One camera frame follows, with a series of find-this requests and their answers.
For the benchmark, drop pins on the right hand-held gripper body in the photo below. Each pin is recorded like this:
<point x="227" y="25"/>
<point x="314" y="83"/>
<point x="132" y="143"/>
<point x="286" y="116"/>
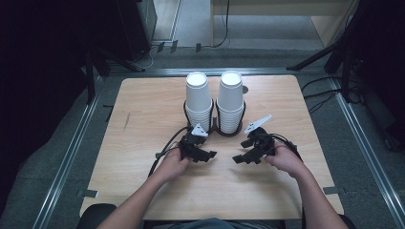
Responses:
<point x="264" y="141"/>

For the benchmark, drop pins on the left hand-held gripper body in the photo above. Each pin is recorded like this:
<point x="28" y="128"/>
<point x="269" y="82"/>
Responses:
<point x="191" y="143"/>

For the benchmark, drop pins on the black double cup holder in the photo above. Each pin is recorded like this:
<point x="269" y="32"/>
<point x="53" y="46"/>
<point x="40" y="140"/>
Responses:
<point x="215" y="127"/>

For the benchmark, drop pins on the single white paper cup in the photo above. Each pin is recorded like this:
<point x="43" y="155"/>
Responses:
<point x="230" y="92"/>

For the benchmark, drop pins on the person's left hand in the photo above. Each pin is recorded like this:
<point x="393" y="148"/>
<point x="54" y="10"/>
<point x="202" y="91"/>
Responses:
<point x="172" y="165"/>

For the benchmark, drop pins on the person's right hand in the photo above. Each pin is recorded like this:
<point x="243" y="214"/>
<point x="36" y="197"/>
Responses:
<point x="286" y="159"/>

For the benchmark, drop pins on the dark round table grommet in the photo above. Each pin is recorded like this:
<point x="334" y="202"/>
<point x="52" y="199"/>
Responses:
<point x="245" y="89"/>

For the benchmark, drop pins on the person's grey clothing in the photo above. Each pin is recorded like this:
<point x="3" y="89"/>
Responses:
<point x="216" y="224"/>

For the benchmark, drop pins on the black floor tape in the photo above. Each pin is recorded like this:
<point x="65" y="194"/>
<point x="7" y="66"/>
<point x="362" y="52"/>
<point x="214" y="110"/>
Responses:
<point x="110" y="114"/>

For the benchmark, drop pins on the black tripod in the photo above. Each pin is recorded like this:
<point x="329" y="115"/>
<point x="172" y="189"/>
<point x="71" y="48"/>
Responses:
<point x="313" y="57"/>

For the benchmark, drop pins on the black metal stand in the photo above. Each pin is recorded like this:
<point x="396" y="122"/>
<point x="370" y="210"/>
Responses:
<point x="90" y="79"/>

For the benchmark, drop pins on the person's left leg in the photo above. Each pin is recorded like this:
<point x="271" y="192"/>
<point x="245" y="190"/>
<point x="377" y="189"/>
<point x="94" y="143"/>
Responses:
<point x="92" y="218"/>

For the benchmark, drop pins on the black cabinet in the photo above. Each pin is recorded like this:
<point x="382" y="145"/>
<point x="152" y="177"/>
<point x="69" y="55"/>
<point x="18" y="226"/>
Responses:
<point x="133" y="28"/>

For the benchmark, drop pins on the light wooden furniture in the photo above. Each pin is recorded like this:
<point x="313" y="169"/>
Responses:
<point x="328" y="25"/>

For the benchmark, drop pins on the dark room equipment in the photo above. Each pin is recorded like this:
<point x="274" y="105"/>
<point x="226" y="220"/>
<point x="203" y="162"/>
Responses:
<point x="382" y="47"/>

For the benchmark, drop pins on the dark curtain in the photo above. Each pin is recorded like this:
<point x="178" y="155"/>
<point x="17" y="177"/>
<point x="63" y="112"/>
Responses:
<point x="38" y="79"/>

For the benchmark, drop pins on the aluminium floor rail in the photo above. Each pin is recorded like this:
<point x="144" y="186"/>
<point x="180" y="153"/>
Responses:
<point x="65" y="165"/>
<point x="368" y="159"/>
<point x="159" y="71"/>

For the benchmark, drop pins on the dark floor bracket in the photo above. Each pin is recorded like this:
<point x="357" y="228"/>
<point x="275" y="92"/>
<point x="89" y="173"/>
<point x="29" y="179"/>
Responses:
<point x="174" y="46"/>
<point x="160" y="47"/>
<point x="198" y="47"/>

